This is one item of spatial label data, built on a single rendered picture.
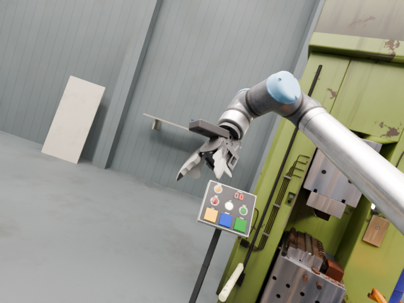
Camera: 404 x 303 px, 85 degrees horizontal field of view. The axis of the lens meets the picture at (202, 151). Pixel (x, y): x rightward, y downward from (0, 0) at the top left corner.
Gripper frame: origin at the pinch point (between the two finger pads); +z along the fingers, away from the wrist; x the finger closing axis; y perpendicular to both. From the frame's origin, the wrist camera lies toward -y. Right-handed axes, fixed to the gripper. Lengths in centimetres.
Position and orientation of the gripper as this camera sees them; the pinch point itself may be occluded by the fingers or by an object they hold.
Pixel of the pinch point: (192, 178)
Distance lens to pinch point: 54.4
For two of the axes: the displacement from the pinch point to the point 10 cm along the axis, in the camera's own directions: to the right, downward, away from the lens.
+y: 5.6, 7.0, 4.3
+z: -4.6, 7.0, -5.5
